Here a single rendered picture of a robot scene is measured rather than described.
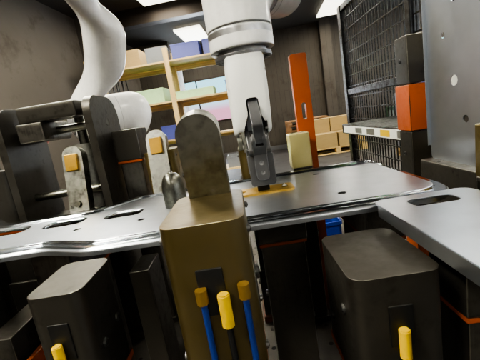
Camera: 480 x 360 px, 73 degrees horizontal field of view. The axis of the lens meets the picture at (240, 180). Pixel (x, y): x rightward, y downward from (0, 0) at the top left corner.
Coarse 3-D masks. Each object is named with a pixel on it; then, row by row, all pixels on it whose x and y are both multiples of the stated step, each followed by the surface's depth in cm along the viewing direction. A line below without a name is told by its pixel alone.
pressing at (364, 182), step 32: (160, 192) 56; (288, 192) 43; (320, 192) 40; (352, 192) 38; (384, 192) 36; (416, 192) 35; (0, 224) 51; (32, 224) 49; (96, 224) 43; (128, 224) 40; (160, 224) 38; (256, 224) 34; (288, 224) 34; (0, 256) 37; (32, 256) 37
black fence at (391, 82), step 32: (352, 0) 140; (384, 0) 114; (416, 0) 96; (352, 32) 147; (416, 32) 98; (352, 64) 152; (384, 64) 121; (352, 96) 158; (384, 96) 126; (352, 160) 169
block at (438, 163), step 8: (424, 160) 49; (432, 160) 48; (440, 160) 47; (424, 168) 49; (432, 168) 47; (440, 168) 45; (448, 168) 43; (456, 168) 42; (464, 168) 41; (472, 168) 40; (424, 176) 50; (432, 176) 47; (440, 176) 46; (448, 176) 44; (456, 176) 42; (464, 176) 40; (472, 176) 39; (448, 184) 44; (456, 184) 42; (464, 184) 41; (472, 184) 39; (448, 200) 45
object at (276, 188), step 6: (258, 186) 45; (264, 186) 45; (270, 186) 47; (276, 186) 46; (282, 186) 45; (288, 186) 45; (294, 186) 44; (246, 192) 45; (252, 192) 45; (258, 192) 44; (264, 192) 44; (270, 192) 44
